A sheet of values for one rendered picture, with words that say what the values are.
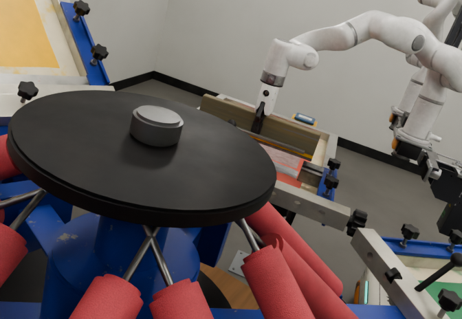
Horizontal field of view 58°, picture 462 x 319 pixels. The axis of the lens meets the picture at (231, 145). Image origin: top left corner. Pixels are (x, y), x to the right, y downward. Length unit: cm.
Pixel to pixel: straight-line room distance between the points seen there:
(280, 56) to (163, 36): 426
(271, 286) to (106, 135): 25
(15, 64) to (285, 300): 95
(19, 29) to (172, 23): 420
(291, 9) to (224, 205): 465
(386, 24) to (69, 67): 93
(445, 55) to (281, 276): 121
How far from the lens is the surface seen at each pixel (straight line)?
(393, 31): 139
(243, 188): 44
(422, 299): 89
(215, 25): 522
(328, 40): 142
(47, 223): 84
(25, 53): 125
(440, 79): 169
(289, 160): 156
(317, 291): 60
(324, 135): 192
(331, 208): 113
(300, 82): 505
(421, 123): 172
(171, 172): 43
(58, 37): 133
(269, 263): 47
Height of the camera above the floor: 152
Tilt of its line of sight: 22 degrees down
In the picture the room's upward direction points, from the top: 17 degrees clockwise
